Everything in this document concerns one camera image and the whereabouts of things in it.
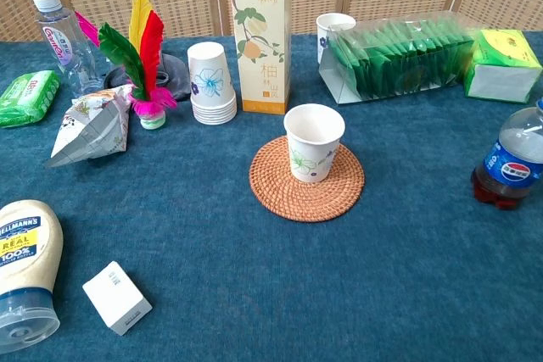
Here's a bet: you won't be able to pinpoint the cola bottle blue label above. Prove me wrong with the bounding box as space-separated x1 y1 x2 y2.
470 97 543 210

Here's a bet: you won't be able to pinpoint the paper cup green flower print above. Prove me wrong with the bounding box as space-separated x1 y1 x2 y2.
283 103 346 184

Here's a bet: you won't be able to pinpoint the paper cup blue flower print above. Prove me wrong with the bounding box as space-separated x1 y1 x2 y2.
316 13 357 65

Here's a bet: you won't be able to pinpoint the round woven rattan coaster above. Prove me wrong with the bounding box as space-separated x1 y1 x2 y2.
249 135 366 223

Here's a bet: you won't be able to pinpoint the stack of upturned paper cups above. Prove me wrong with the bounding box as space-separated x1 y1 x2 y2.
187 41 238 126

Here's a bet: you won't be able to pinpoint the blue tablecloth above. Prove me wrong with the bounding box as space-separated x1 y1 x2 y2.
0 31 543 362

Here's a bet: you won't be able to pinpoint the tall yellow pomelo carton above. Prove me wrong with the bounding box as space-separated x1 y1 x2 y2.
229 0 293 115

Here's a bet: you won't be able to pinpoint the grey cloth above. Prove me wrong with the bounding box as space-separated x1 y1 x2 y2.
103 51 192 103

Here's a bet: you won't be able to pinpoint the clear box green tea bags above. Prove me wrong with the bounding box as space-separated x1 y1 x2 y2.
318 9 489 105

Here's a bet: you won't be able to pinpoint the colourful feather shuttlecock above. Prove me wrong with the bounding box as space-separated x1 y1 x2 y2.
74 0 178 131

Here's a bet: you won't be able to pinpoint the crumpled white snack bag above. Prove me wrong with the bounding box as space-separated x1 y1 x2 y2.
45 83 135 169

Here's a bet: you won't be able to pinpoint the small white box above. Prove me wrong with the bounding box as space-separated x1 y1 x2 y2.
81 260 154 337

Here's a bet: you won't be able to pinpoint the clear water bottle white cap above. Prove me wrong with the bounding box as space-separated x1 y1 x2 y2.
31 0 105 98

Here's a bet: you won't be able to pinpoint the green tissue pack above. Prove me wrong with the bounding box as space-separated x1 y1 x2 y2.
462 29 543 104

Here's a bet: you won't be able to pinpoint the green wet wipes pack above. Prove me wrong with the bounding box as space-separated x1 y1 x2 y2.
0 70 61 129

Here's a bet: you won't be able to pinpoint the mayonnaise squeeze bottle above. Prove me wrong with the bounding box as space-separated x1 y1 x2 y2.
0 199 64 354

